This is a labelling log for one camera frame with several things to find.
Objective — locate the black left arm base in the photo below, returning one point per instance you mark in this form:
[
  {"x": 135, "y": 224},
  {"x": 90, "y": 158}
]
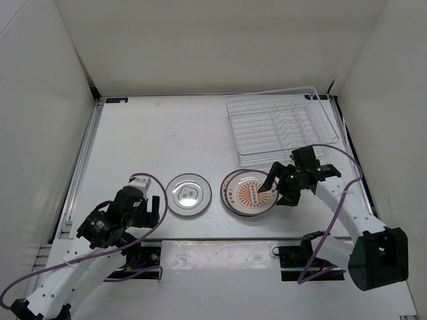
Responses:
[{"x": 143, "y": 263}]

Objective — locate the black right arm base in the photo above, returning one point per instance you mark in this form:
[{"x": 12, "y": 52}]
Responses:
[{"x": 293, "y": 259}]

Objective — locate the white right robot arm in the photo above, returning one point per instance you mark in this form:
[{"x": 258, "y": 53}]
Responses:
[{"x": 373, "y": 254}]

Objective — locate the white green rimmed plate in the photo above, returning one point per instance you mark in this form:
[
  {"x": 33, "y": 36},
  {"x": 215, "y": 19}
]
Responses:
[{"x": 188, "y": 194}]

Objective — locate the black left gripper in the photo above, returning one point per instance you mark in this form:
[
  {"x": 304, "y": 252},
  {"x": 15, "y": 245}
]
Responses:
[{"x": 147, "y": 219}]

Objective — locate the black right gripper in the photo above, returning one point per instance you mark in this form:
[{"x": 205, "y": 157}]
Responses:
[{"x": 289, "y": 198}]

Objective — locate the white wire dish rack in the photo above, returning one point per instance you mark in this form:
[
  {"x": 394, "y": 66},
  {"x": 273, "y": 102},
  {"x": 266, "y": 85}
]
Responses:
[{"x": 268, "y": 125}]

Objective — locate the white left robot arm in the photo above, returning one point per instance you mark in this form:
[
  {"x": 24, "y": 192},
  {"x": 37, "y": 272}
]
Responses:
[{"x": 69, "y": 283}]

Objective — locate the orange sunburst pattern plate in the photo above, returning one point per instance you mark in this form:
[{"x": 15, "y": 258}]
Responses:
[{"x": 253, "y": 193}]

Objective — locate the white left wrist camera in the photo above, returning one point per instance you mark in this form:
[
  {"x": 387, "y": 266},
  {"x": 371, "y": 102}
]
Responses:
[{"x": 140, "y": 182}]

